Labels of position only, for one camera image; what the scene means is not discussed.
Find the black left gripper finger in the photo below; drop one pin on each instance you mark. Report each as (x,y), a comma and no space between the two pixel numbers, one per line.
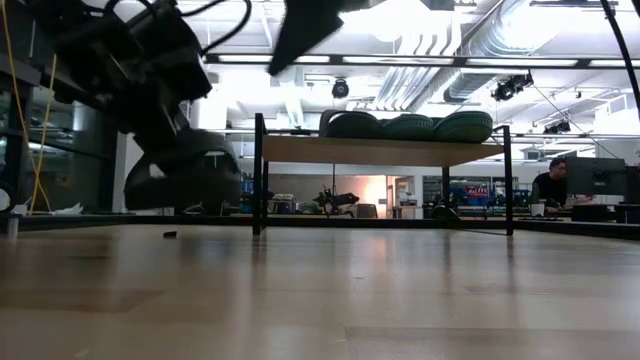
(152,130)

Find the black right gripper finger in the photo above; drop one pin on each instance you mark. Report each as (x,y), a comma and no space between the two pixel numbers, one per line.
(305,30)

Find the black rubber slide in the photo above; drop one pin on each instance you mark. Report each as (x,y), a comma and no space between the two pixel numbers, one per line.
(185,185)
(350,126)

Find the green rubber slide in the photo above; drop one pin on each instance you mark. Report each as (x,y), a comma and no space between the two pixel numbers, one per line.
(410,127)
(465,126)

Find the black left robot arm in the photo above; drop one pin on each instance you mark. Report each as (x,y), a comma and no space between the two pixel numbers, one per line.
(80,40)

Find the small black fragment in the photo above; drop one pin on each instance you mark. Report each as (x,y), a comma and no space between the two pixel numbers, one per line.
(170,233)

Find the crumpled white tissue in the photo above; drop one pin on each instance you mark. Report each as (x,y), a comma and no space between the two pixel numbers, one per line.
(67,210)

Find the overhead light bar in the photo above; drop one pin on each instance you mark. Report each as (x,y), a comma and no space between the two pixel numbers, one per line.
(459,61)

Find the small white cylinder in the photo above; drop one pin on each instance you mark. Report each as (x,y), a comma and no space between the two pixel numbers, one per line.
(12,225)

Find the black legged robot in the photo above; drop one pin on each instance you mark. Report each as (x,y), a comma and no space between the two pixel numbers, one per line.
(335,200)

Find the black ceiling spotlight cluster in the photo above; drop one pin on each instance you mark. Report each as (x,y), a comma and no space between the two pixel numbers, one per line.
(510,87)

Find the red banner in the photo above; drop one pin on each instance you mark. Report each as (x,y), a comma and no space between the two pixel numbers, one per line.
(477,191)

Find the person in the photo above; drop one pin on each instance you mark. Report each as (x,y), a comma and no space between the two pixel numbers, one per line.
(550,187)

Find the white cup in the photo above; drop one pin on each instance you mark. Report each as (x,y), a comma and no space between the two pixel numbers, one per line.
(538,209)

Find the black computer monitor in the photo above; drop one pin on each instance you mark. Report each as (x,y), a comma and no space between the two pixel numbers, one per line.
(595,175)

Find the black aluminium table frame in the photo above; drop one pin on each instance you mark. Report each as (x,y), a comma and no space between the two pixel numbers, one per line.
(75,220)

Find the wooden shelf with black frame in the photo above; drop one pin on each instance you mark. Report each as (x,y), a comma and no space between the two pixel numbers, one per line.
(380,152)

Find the silver ventilation duct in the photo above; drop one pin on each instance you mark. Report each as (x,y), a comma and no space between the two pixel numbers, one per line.
(470,85)

